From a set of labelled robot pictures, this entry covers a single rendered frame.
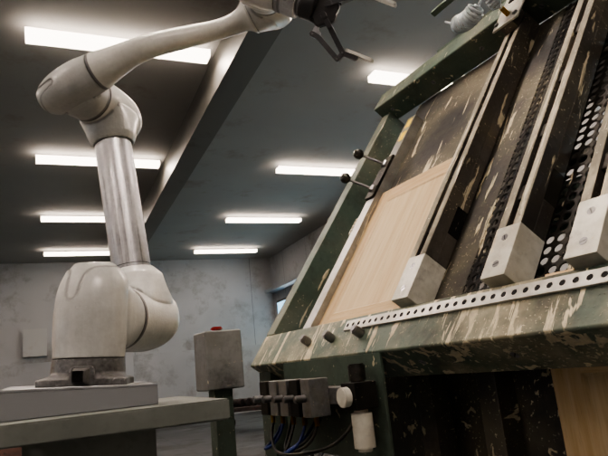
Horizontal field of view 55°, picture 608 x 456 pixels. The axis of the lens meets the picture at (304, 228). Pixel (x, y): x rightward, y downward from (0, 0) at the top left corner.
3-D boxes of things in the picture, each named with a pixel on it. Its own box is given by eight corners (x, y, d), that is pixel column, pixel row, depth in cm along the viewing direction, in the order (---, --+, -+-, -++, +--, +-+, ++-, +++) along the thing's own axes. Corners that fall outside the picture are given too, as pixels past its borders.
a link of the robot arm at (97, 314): (33, 359, 124) (40, 259, 129) (87, 359, 141) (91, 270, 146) (98, 356, 119) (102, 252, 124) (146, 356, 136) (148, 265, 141)
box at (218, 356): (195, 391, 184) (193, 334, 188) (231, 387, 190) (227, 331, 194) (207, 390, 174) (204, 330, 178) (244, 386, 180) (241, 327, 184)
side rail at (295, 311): (290, 352, 203) (265, 336, 200) (400, 133, 254) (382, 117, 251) (299, 351, 198) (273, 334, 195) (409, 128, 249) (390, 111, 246)
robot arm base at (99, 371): (27, 388, 114) (30, 359, 115) (52, 384, 135) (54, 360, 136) (124, 384, 117) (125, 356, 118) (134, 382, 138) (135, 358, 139)
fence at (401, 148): (311, 337, 180) (301, 330, 179) (414, 125, 224) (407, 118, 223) (319, 336, 176) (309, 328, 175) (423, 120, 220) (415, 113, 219)
